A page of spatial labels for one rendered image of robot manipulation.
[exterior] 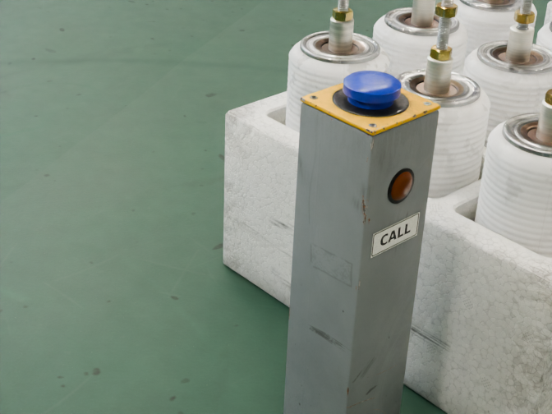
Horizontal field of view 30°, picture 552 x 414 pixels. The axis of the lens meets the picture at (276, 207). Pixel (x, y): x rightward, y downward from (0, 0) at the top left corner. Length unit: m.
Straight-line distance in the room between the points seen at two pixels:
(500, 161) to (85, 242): 0.50
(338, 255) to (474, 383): 0.21
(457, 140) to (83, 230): 0.47
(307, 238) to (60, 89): 0.81
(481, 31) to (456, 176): 0.26
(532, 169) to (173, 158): 0.61
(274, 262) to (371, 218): 0.32
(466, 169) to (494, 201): 0.07
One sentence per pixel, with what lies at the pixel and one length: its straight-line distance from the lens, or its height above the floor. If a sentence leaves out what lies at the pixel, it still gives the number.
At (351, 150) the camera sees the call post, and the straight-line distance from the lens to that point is 0.70.
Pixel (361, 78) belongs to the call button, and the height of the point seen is 0.33.
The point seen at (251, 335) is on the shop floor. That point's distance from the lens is 1.00.
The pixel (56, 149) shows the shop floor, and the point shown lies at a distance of 1.35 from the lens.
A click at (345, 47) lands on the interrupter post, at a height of 0.26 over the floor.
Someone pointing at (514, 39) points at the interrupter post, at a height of 0.27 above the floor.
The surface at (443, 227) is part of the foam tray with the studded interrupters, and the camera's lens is 0.85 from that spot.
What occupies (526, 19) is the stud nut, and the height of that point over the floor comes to 0.29.
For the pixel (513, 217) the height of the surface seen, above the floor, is 0.20.
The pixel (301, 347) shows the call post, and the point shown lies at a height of 0.11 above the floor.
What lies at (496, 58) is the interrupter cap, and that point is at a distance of 0.99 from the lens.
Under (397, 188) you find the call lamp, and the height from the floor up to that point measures 0.26.
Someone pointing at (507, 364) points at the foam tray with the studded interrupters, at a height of 0.09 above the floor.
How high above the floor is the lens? 0.61
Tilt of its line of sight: 30 degrees down
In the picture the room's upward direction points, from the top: 3 degrees clockwise
